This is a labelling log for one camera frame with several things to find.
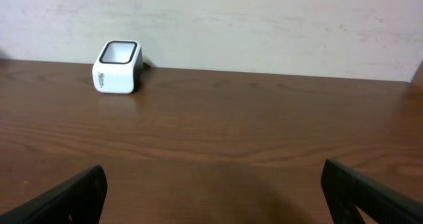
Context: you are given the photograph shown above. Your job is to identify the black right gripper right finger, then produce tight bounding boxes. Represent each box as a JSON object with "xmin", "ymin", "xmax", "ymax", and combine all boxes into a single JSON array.
[{"xmin": 321, "ymin": 159, "xmax": 422, "ymax": 224}]

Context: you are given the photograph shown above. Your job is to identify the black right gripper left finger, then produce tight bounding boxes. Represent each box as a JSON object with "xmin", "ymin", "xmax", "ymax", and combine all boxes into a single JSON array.
[{"xmin": 1, "ymin": 165, "xmax": 108, "ymax": 224}]

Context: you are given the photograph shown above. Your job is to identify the white barcode scanner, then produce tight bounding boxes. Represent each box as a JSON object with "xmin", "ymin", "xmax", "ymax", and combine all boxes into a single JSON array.
[{"xmin": 92, "ymin": 40, "xmax": 143, "ymax": 94}]

